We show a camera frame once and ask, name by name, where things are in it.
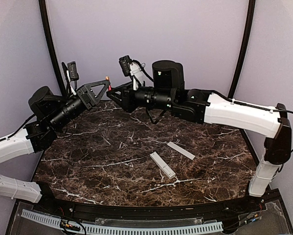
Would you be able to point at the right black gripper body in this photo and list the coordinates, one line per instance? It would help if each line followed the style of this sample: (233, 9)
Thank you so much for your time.
(129, 104)

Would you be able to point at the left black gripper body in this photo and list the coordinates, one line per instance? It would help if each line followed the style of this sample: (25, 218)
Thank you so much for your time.
(85, 96)

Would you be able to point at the white remote battery cover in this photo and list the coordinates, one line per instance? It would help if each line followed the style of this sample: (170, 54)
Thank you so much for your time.
(181, 150)

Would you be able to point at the white remote control body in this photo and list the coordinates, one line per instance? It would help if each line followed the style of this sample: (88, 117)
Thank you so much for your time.
(162, 165)

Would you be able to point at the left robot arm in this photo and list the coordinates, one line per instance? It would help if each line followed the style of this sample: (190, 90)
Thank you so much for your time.
(52, 113)

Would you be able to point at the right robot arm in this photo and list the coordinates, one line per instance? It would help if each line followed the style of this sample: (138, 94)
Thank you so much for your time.
(169, 94)

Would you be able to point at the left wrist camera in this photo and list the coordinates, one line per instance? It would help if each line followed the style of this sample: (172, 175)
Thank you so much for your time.
(71, 77)

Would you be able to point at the left black frame post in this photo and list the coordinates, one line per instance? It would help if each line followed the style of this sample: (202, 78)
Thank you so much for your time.
(51, 46)

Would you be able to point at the black frame post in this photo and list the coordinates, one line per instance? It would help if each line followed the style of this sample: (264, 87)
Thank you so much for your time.
(51, 46)
(243, 49)

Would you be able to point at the black front rail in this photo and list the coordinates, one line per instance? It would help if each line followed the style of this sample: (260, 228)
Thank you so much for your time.
(89, 212)

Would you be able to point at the white slotted cable duct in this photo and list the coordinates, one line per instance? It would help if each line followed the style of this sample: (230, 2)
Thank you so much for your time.
(124, 227)

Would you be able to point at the right black frame post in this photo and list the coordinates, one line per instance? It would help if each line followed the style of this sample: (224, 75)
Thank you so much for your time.
(243, 49)

